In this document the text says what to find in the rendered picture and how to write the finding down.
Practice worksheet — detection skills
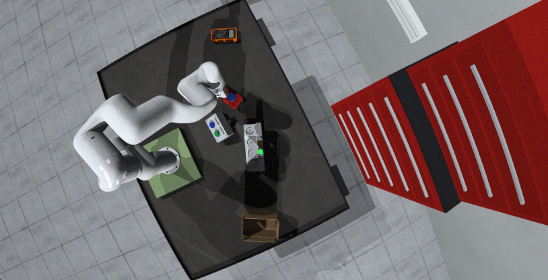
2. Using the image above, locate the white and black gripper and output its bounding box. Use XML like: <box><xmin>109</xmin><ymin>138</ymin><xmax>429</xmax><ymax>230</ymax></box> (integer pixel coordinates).
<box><xmin>215</xmin><ymin>84</ymin><xmax>227</xmax><ymax>103</ymax></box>

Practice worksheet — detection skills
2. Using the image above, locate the orange digital multimeter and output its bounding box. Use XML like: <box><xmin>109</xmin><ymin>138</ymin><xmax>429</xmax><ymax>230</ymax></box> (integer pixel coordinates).
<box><xmin>211</xmin><ymin>28</ymin><xmax>238</xmax><ymax>43</ymax></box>

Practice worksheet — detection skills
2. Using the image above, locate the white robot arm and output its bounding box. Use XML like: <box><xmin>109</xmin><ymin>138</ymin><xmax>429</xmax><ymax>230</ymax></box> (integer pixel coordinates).
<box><xmin>73</xmin><ymin>61</ymin><xmax>225</xmax><ymax>192</ymax></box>

